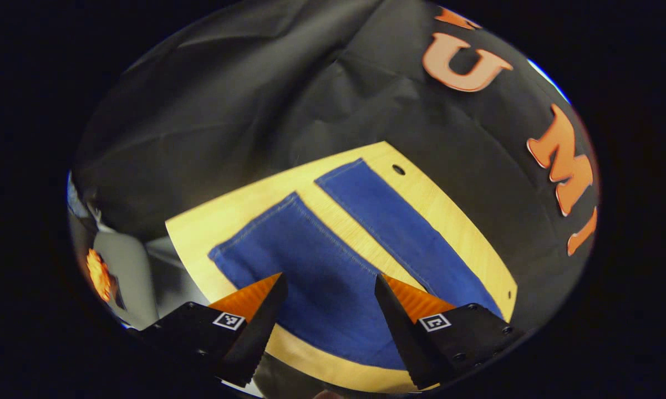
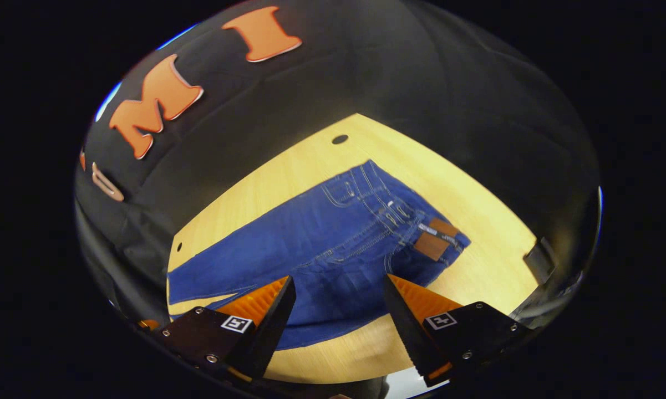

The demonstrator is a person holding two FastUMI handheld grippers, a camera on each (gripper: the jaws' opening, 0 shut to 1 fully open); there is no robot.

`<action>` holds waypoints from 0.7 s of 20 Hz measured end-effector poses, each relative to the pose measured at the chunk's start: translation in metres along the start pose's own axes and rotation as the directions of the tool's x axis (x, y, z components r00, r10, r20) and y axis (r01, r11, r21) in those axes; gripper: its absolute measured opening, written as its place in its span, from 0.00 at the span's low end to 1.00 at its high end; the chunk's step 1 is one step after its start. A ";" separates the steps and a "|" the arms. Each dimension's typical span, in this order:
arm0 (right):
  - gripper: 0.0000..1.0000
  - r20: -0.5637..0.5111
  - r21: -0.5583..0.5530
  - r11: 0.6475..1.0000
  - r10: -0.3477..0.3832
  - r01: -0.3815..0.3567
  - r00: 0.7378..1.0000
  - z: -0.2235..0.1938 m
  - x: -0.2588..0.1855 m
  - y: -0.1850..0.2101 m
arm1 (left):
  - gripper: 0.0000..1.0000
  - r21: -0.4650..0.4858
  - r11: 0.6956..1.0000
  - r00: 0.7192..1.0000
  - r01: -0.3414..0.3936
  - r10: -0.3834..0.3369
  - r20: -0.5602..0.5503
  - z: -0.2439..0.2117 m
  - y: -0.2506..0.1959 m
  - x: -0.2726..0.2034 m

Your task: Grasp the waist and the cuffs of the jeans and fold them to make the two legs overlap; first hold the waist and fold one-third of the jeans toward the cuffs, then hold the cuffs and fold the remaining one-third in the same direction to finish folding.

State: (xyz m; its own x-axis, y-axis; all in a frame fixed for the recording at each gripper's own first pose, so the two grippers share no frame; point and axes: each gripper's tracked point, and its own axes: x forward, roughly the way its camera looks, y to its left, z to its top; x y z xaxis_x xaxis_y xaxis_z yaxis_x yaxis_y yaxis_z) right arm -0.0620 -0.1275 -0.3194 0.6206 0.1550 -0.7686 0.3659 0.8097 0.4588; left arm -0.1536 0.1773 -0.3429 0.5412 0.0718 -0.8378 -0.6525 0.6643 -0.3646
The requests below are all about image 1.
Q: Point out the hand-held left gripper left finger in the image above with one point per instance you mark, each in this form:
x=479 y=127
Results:
x=260 y=332

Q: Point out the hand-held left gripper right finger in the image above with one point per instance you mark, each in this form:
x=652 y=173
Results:
x=402 y=332

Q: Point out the blue denim jeans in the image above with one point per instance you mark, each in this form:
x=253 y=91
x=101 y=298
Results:
x=321 y=277

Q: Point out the orange blurred object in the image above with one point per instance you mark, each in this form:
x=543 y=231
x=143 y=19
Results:
x=98 y=275

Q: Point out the black backdrop cloth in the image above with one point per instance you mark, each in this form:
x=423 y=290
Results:
x=255 y=83

